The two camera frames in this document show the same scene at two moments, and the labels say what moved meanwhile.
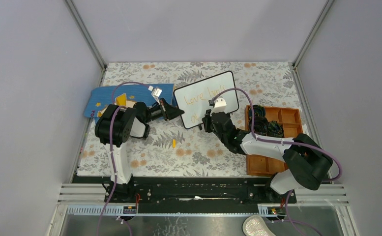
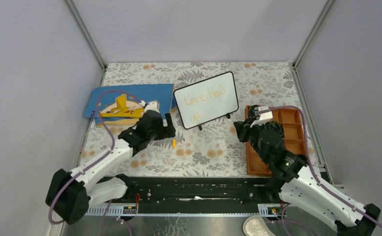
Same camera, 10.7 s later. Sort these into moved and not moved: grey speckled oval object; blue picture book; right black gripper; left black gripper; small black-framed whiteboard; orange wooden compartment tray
Moved: right black gripper; left black gripper
Not moved: small black-framed whiteboard; grey speckled oval object; blue picture book; orange wooden compartment tray
